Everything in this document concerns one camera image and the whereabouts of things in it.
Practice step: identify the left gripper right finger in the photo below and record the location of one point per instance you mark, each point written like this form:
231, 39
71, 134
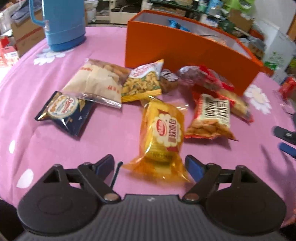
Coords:
205, 176

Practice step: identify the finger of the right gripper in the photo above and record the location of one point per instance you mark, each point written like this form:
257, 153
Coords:
284, 134
287, 149

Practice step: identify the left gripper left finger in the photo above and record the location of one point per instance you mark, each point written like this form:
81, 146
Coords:
94, 176

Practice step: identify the red white cracker packet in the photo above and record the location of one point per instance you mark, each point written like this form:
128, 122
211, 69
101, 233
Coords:
211, 117

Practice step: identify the navy butter cookies packet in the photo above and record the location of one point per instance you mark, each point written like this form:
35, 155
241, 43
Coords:
66, 111

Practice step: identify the orange rice cracker packet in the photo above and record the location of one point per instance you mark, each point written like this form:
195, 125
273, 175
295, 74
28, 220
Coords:
161, 138

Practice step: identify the beige clear snack bag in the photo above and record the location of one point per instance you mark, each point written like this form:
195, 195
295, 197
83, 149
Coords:
99, 82

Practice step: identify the red long snack packet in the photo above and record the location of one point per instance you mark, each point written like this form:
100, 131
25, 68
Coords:
209, 79

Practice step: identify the small brown cake packet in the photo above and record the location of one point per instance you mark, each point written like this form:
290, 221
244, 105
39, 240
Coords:
168, 81

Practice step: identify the yellow green bean snack packet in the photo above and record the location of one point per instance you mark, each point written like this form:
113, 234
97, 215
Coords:
142, 82

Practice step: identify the red box at right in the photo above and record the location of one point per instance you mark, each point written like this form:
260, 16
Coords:
287, 87

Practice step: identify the pink flowered tablecloth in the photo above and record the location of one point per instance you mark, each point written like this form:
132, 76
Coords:
29, 147

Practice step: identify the white mini fridge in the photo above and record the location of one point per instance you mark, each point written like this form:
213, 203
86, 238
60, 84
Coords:
280, 49

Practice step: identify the orange storage box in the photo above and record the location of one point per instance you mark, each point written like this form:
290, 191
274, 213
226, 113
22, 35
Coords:
150, 38

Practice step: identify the red carton on floor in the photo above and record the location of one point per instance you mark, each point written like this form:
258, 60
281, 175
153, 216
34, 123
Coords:
9, 56

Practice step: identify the blue snack packet in box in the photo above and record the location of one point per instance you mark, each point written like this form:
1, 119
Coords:
175, 25

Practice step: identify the large cardboard box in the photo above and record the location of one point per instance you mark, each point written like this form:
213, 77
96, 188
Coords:
26, 34

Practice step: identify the blue thermos jug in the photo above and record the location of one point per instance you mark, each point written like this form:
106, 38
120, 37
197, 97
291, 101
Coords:
63, 23

